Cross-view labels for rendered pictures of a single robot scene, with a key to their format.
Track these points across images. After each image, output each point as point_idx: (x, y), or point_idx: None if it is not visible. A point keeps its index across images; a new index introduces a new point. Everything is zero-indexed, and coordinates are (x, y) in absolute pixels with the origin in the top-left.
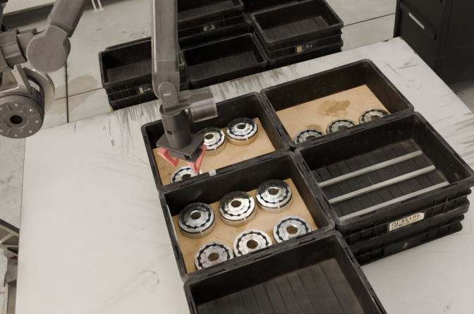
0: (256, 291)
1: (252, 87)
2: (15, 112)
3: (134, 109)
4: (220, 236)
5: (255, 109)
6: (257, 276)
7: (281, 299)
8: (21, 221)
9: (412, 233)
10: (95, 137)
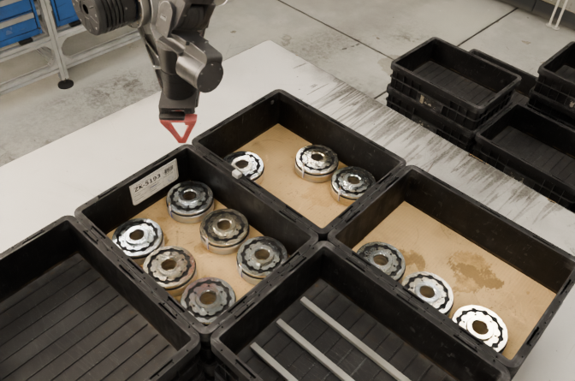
0: (114, 300)
1: (477, 180)
2: None
3: (357, 94)
4: (181, 234)
5: None
6: (122, 288)
7: (110, 330)
8: None
9: None
10: (296, 86)
